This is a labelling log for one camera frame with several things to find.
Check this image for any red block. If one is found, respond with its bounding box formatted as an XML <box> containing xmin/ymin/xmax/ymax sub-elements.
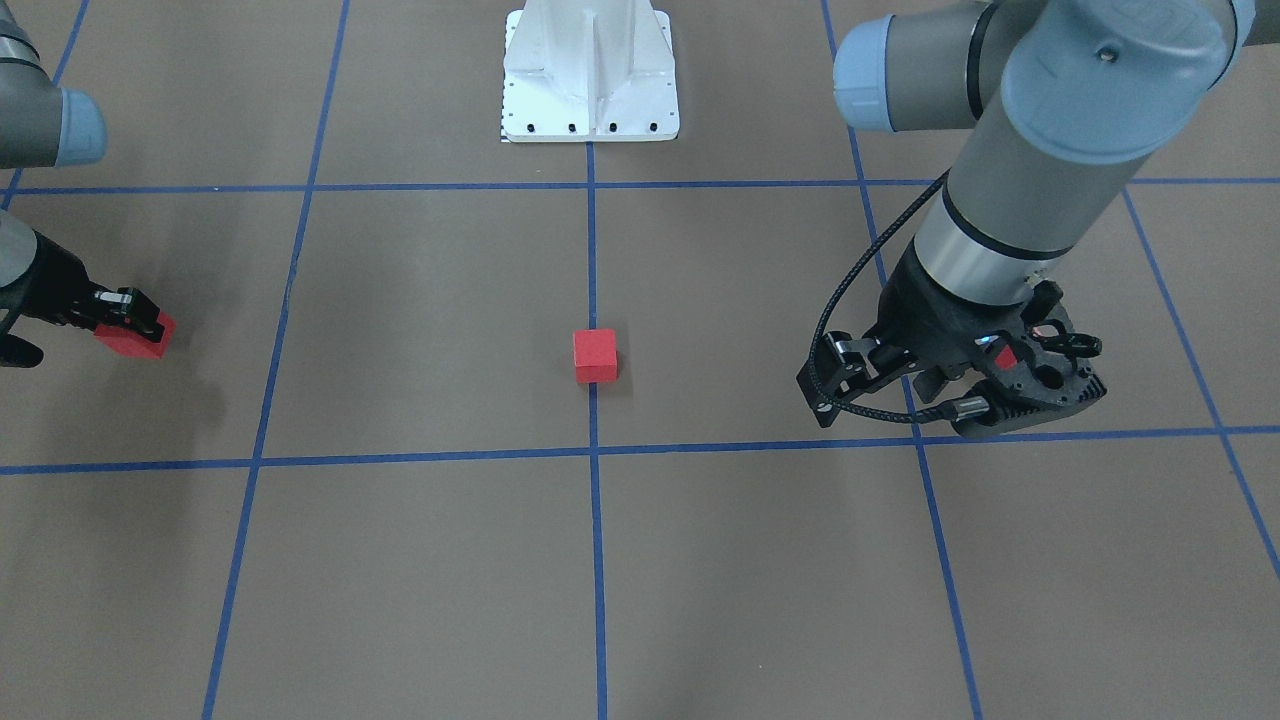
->
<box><xmin>995</xmin><ymin>345</ymin><xmax>1020</xmax><ymax>372</ymax></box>
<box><xmin>93</xmin><ymin>313</ymin><xmax>177</xmax><ymax>360</ymax></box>
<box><xmin>572</xmin><ymin>328</ymin><xmax>620</xmax><ymax>384</ymax></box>

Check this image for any black camera cable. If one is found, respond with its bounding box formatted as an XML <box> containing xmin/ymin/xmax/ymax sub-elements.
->
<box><xmin>812</xmin><ymin>172</ymin><xmax>991</xmax><ymax>423</ymax></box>

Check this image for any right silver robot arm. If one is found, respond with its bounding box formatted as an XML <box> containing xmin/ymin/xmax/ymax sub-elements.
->
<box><xmin>1</xmin><ymin>3</ymin><xmax>172</xmax><ymax>347</ymax></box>

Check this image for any white pedestal column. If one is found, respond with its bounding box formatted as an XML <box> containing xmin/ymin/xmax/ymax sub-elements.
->
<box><xmin>500</xmin><ymin>1</ymin><xmax>681</xmax><ymax>143</ymax></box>

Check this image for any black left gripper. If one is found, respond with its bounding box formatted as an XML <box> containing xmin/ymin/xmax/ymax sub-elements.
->
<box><xmin>796</xmin><ymin>246</ymin><xmax>1046</xmax><ymax>428</ymax></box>

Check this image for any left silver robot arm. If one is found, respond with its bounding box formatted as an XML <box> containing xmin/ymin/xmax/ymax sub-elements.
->
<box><xmin>797</xmin><ymin>1</ymin><xmax>1277</xmax><ymax>438</ymax></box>

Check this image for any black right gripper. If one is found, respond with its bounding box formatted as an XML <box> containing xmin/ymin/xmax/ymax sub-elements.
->
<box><xmin>1</xmin><ymin>232</ymin><xmax>166</xmax><ymax>341</ymax></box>

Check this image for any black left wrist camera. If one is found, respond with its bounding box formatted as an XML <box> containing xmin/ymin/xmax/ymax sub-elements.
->
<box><xmin>951</xmin><ymin>301</ymin><xmax>1107</xmax><ymax>439</ymax></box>

